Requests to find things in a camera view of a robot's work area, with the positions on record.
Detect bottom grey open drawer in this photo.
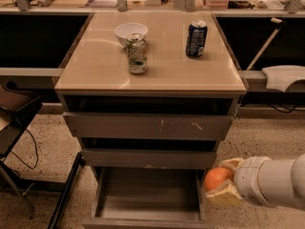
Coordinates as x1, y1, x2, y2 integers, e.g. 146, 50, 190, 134
83, 168, 214, 229

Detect dark chair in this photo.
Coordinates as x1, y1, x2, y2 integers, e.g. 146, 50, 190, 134
0, 81, 42, 217

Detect top grey drawer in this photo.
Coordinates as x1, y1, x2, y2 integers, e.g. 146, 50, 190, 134
64, 112, 233, 140

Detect black cable on floor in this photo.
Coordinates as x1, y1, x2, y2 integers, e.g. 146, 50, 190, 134
10, 128, 40, 170

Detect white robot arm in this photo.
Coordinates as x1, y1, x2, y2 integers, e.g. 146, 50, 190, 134
205, 155, 305, 210

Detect white stick with tip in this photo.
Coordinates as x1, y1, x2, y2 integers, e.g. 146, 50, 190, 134
247, 17, 285, 71

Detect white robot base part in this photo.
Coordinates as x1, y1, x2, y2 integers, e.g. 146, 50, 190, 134
262, 65, 305, 93

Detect white bowl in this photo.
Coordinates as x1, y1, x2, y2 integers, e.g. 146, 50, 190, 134
114, 23, 148, 46

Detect blue soda can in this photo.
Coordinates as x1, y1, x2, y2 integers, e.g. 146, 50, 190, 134
186, 20, 208, 57

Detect green white soda can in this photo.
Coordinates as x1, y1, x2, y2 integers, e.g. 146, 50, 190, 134
126, 33, 147, 74

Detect middle grey drawer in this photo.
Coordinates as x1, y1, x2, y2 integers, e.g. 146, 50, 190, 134
82, 149, 215, 170

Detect black table leg bar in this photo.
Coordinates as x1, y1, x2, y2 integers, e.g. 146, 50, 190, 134
47, 152, 84, 229

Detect orange fruit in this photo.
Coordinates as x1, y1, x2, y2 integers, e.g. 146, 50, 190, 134
204, 167, 234, 192

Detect grey drawer cabinet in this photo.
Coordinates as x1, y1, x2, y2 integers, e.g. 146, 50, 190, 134
54, 10, 249, 229

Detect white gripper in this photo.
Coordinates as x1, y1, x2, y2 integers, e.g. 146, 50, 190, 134
205, 156, 272, 207

